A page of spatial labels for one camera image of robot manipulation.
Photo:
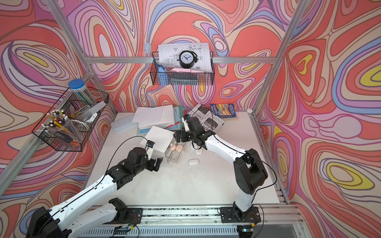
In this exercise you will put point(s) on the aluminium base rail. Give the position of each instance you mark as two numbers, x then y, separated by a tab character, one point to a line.
186	221

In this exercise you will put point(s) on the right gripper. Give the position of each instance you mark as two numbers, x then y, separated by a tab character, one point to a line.
177	137

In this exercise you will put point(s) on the blue lid pencil jar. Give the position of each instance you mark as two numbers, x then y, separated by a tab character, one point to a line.
82	92

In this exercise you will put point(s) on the white drawer cabinet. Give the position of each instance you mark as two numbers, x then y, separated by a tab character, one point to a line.
162	139

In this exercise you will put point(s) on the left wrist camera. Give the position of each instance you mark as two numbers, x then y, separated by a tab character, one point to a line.
149	147

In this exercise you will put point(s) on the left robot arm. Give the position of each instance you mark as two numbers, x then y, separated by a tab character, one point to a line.
86	190

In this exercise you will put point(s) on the white drawing paper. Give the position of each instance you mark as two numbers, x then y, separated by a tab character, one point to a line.
169	55

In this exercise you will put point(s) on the stack of folders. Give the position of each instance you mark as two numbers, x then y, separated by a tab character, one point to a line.
178	113

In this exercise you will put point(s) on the white oblong earphone case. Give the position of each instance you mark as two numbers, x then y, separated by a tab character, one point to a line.
193	162

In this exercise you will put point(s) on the black wire side basket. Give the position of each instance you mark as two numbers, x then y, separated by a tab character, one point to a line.
71	104

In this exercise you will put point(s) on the folded newspaper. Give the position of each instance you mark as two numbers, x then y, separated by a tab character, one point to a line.
207	119

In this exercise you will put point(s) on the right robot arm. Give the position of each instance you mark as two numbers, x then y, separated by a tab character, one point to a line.
249	169

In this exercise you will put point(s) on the black alarm clock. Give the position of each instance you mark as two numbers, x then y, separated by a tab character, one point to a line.
187	59

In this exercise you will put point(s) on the white stapler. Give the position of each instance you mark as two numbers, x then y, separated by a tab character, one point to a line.
87	113

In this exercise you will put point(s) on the white book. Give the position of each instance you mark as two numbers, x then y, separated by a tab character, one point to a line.
147	117

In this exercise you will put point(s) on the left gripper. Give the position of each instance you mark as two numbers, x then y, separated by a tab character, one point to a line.
158	163

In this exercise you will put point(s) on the blue magazine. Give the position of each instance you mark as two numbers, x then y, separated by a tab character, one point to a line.
224	111

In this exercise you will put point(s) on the black wire wall basket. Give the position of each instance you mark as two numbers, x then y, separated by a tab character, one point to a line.
161	75

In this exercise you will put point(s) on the clear plastic drawer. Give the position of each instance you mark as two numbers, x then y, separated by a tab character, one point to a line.
174	156

